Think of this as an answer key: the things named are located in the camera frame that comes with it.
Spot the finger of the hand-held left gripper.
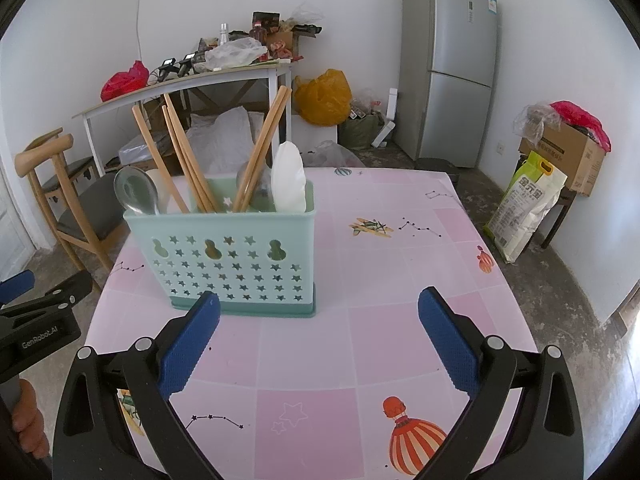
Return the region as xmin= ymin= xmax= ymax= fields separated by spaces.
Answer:
xmin=0 ymin=272 xmax=95 ymax=328
xmin=0 ymin=269 xmax=37 ymax=307

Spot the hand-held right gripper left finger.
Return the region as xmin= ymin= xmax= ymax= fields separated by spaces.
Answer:
xmin=52 ymin=290 xmax=223 ymax=480

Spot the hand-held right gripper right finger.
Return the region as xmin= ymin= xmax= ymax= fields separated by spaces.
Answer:
xmin=417 ymin=286 xmax=585 ymax=480

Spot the mint green utensil holder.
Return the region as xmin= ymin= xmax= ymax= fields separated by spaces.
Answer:
xmin=122 ymin=177 xmax=317 ymax=320

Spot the bundle of wooden chopsticks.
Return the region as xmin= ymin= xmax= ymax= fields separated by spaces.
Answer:
xmin=131 ymin=85 xmax=293 ymax=215

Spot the metal spoon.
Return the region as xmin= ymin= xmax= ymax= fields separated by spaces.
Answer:
xmin=114 ymin=166 xmax=162 ymax=216
xmin=236 ymin=160 xmax=275 ymax=201

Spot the person's left hand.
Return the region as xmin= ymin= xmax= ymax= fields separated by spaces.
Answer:
xmin=10 ymin=381 xmax=51 ymax=459

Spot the white door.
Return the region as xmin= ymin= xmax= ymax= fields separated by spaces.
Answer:
xmin=0 ymin=157 xmax=36 ymax=281

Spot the wooden chair with dark seat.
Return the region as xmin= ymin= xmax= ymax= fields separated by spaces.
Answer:
xmin=25 ymin=127 xmax=98 ymax=196
xmin=14 ymin=132 xmax=131 ymax=291

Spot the white and yellow rice bag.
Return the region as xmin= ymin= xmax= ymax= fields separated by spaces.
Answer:
xmin=482 ymin=151 xmax=568 ymax=264

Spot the silver wrapped package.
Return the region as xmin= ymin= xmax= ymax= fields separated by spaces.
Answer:
xmin=119 ymin=132 xmax=171 ymax=166

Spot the dark wooden stool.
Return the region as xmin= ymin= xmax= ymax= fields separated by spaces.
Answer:
xmin=542 ymin=189 xmax=576 ymax=248

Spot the white plastic rice paddle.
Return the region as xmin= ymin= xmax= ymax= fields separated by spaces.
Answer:
xmin=271 ymin=141 xmax=307 ymax=213

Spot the white woven sack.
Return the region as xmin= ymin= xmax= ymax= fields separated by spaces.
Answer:
xmin=187 ymin=107 xmax=266 ymax=171

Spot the brown cardboard box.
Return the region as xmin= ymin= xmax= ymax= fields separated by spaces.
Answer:
xmin=517 ymin=120 xmax=606 ymax=197

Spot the crumpled clear plastic bag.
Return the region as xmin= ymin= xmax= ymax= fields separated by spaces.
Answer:
xmin=302 ymin=141 xmax=361 ymax=168

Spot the red plastic bag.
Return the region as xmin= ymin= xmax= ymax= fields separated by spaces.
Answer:
xmin=550 ymin=101 xmax=612 ymax=153
xmin=100 ymin=60 xmax=150 ymax=102

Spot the olive green bag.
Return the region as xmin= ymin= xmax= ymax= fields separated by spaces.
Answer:
xmin=340 ymin=112 xmax=388 ymax=150

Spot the clear plastic wrap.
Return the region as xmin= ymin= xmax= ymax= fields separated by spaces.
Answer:
xmin=514 ymin=102 xmax=561 ymax=143

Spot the white box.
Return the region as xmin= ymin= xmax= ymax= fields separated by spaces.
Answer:
xmin=292 ymin=115 xmax=338 ymax=153

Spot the white desk with wooden top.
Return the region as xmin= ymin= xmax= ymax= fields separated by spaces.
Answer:
xmin=75 ymin=60 xmax=293 ymax=176

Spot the yellow plastic bag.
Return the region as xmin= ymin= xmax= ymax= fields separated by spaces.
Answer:
xmin=292 ymin=69 xmax=353 ymax=127

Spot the grey refrigerator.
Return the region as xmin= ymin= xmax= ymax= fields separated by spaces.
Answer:
xmin=400 ymin=0 xmax=500 ymax=168

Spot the white wall cable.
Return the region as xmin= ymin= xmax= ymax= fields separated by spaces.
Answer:
xmin=136 ymin=0 xmax=147 ymax=61

